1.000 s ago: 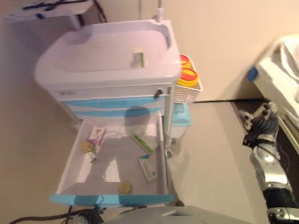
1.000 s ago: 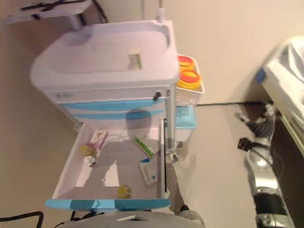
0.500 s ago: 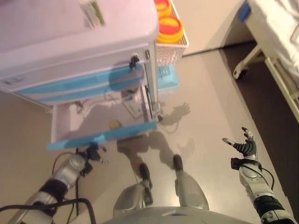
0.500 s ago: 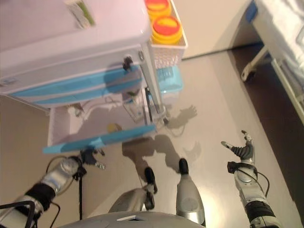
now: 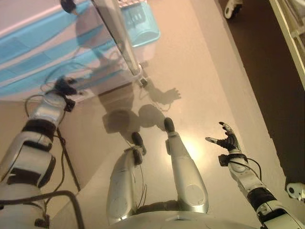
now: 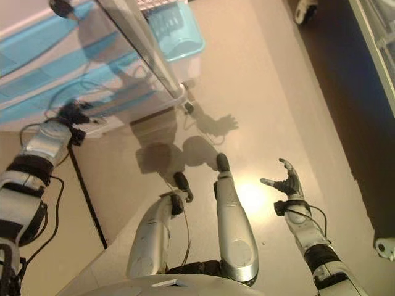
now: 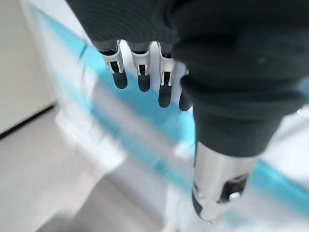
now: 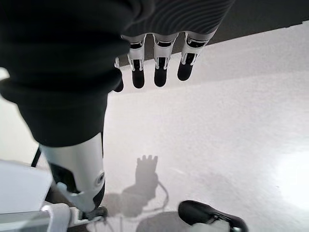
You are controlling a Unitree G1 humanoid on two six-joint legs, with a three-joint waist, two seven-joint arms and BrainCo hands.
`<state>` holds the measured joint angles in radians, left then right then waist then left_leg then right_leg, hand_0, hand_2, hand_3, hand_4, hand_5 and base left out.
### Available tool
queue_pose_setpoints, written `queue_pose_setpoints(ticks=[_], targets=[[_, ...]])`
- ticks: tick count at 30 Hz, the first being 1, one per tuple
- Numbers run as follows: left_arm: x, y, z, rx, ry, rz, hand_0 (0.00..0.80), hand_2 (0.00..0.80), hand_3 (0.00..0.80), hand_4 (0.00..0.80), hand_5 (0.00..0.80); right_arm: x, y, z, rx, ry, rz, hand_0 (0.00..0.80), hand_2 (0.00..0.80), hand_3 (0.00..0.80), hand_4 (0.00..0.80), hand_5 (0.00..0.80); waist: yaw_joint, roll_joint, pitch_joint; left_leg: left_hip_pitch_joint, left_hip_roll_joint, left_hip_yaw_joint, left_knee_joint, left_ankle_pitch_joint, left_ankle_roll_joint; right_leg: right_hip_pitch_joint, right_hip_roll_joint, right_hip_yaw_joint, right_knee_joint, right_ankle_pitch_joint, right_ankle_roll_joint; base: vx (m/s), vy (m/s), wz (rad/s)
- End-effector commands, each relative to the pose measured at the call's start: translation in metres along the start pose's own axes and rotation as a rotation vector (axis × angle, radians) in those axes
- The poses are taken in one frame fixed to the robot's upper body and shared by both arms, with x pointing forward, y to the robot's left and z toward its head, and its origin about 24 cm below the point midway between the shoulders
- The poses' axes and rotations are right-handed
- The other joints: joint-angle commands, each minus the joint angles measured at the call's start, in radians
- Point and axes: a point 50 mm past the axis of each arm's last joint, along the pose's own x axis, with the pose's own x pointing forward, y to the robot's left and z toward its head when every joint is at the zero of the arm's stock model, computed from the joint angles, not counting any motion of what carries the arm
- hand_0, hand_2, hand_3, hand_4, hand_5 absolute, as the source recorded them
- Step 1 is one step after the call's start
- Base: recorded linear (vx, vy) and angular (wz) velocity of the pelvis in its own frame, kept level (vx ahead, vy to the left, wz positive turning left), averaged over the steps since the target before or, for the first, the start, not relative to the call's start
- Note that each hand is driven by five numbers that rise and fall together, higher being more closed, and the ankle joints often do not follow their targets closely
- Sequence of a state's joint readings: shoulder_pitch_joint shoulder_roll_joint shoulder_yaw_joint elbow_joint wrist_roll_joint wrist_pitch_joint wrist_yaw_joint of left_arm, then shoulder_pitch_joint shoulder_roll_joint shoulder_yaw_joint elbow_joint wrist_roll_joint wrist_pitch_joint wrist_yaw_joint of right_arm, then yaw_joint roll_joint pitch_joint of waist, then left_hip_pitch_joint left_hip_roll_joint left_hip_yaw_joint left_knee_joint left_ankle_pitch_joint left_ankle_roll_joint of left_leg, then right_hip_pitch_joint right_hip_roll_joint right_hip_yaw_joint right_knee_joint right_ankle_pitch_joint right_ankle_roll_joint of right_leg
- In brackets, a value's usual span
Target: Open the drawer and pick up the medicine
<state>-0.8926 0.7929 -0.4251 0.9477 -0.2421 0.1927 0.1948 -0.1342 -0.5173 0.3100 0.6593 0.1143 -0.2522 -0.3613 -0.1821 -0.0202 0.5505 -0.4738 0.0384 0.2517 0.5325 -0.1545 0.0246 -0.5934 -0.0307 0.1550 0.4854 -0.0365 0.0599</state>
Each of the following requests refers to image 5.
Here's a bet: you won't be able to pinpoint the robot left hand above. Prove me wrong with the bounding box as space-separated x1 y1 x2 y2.
53 75 78 97

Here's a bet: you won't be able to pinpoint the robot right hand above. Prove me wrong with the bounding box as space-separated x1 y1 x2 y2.
205 121 240 152

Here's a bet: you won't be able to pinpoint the white drawer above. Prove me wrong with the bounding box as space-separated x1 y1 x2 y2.
0 45 105 77

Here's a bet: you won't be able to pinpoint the white medical cart blue drawers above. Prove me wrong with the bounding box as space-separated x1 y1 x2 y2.
0 0 150 105

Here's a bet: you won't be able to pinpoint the white bed caster wheel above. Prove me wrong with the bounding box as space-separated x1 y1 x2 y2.
224 0 244 19
285 182 305 201

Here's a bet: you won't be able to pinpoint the light blue plastic bin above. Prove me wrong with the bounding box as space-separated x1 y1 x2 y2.
119 3 161 48

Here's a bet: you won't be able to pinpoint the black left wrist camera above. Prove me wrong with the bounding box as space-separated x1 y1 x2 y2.
64 99 76 112

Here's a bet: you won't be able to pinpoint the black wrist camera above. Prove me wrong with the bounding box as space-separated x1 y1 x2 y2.
64 99 76 112
218 154 230 167

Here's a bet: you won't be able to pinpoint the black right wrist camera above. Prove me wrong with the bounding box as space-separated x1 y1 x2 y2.
218 154 230 167

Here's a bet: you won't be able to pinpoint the thick black tether cable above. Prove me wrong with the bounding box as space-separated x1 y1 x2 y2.
0 189 85 229

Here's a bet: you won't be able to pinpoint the white hospital bed frame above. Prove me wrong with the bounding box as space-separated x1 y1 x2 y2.
269 0 305 94

